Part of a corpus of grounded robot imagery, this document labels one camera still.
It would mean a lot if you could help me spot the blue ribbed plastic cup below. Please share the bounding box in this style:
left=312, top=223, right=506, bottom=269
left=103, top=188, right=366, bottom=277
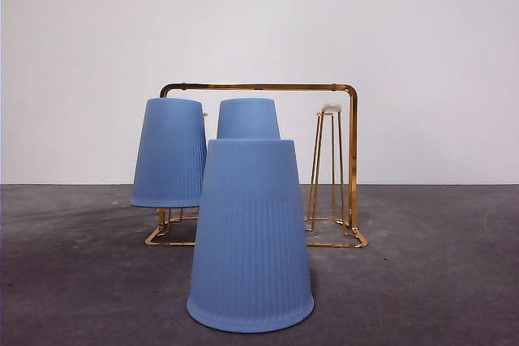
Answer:
left=129, top=97, right=208, bottom=208
left=216, top=98, right=281, bottom=141
left=186, top=139, right=315, bottom=330

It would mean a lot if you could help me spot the gold wire cup holder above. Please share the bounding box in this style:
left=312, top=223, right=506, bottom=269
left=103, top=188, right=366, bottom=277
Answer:
left=144, top=82, right=370, bottom=250

